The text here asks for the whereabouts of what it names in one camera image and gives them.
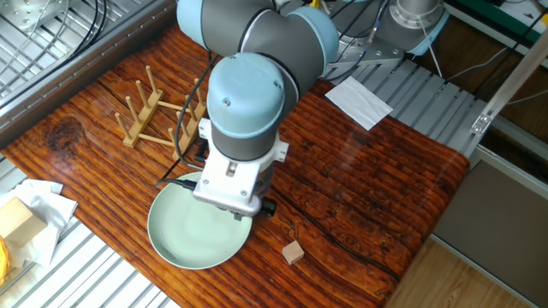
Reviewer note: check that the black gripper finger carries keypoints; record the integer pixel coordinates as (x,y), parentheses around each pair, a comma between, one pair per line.
(269,207)

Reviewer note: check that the pale green round plate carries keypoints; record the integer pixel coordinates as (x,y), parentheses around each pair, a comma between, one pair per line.
(192,239)

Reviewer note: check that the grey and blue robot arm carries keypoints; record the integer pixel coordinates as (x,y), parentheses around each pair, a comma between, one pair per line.
(244,98)

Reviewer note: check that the wooden peg dish rack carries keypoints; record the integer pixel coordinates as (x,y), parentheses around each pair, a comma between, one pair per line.
(143,115)

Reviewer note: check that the small wooden cube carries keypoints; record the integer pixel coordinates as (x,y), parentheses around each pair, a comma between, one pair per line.
(293,253)

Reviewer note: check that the wood grain table mat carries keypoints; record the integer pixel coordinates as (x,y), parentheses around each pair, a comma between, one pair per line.
(342,179)

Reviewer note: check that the white paper sheet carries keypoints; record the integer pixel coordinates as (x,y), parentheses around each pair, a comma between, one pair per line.
(357,102)

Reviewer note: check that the yellow tag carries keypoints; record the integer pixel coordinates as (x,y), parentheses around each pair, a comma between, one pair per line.
(314,3)

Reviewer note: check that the crumpled white cloth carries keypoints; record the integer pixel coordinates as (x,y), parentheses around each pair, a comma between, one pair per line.
(47,209)

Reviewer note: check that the grey board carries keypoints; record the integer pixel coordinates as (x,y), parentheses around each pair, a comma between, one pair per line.
(505,231)

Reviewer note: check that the large wooden block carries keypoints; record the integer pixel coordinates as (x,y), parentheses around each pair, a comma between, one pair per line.
(19,222)

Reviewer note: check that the yellow object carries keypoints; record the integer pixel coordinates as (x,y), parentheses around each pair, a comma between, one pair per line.
(3,261)

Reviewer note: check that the silver screwed metal plate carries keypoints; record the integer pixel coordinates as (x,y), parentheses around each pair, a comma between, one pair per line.
(25,13)

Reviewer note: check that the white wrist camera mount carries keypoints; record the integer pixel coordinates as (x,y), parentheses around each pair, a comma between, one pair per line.
(231,184)

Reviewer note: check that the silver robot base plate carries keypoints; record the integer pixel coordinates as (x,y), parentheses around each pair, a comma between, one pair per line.
(377,55)

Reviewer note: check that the aluminium frame post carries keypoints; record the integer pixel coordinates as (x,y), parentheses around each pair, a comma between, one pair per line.
(509,81)

